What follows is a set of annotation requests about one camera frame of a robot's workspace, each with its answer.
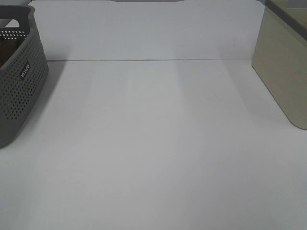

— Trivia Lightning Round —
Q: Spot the beige plastic bin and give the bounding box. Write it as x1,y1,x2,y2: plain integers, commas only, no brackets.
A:
251,0,307,130

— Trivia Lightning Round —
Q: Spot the grey perforated plastic basket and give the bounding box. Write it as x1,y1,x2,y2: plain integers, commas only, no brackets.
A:
0,5,49,147

